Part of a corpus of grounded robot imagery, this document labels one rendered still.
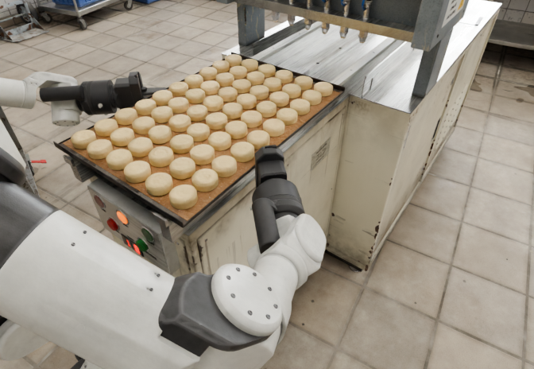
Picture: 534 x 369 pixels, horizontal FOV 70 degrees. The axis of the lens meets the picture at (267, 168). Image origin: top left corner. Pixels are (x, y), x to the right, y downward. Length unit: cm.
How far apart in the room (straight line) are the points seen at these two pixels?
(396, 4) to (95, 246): 100
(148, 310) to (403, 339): 138
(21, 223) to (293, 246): 33
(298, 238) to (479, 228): 166
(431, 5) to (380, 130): 38
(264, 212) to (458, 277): 139
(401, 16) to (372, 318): 110
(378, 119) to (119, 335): 101
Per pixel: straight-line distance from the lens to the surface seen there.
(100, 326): 34
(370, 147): 126
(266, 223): 59
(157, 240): 80
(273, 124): 87
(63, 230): 35
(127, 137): 88
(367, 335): 161
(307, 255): 54
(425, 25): 106
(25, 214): 35
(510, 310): 189
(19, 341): 77
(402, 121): 118
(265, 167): 71
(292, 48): 143
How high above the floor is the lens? 140
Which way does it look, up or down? 40 degrees down
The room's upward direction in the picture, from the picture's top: straight up
